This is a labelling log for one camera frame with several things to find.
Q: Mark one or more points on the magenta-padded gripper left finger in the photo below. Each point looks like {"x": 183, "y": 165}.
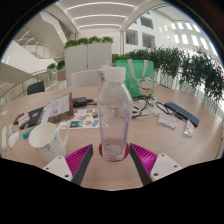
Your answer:
{"x": 58, "y": 166}

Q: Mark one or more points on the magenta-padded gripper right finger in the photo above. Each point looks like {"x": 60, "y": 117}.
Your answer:
{"x": 165, "y": 165}

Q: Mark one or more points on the clear plastic water bottle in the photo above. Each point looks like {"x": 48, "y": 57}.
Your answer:
{"x": 115, "y": 116}

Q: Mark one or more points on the white ceramic mug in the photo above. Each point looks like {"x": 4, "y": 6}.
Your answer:
{"x": 46, "y": 141}

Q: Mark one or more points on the clear plastic packet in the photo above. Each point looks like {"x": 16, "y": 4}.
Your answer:
{"x": 189, "y": 128}

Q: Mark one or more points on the white label card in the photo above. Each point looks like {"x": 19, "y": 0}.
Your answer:
{"x": 167, "y": 120}

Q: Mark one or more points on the teal marker pen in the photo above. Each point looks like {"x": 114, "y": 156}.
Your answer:
{"x": 28, "y": 132}

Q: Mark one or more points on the dark blue flat keyboard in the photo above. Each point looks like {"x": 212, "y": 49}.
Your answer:
{"x": 181, "y": 113}

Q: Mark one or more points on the white sticker sheet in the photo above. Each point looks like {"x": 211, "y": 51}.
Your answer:
{"x": 83, "y": 118}

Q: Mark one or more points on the black flat pouch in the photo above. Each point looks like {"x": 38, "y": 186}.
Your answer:
{"x": 35, "y": 116}

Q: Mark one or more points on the brown board with papers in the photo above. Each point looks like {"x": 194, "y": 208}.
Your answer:
{"x": 58, "y": 108}

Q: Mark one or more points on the small red black box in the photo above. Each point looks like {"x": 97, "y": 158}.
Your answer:
{"x": 18, "y": 118}

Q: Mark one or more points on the black power adapter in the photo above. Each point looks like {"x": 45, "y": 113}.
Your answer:
{"x": 81, "y": 101}

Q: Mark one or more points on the white paper sheet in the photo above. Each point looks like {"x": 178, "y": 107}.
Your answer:
{"x": 4, "y": 112}

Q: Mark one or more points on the black chair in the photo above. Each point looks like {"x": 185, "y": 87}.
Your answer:
{"x": 36, "y": 87}

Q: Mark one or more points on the white chair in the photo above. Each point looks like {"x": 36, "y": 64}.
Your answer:
{"x": 83, "y": 79}

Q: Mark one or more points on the green tote bag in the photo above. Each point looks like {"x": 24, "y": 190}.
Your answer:
{"x": 140, "y": 76}

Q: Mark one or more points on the clear plastic jar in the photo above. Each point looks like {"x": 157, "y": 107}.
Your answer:
{"x": 101, "y": 78}

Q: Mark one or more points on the green hedge plant row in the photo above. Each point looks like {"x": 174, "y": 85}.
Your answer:
{"x": 193, "y": 68}

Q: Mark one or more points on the potted plants by railing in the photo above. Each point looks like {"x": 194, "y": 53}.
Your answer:
{"x": 56, "y": 65}

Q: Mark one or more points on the white cabinet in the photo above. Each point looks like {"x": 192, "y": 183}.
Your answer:
{"x": 86, "y": 58}

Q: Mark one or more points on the green plants atop cabinet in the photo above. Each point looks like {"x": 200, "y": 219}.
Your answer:
{"x": 88, "y": 41}

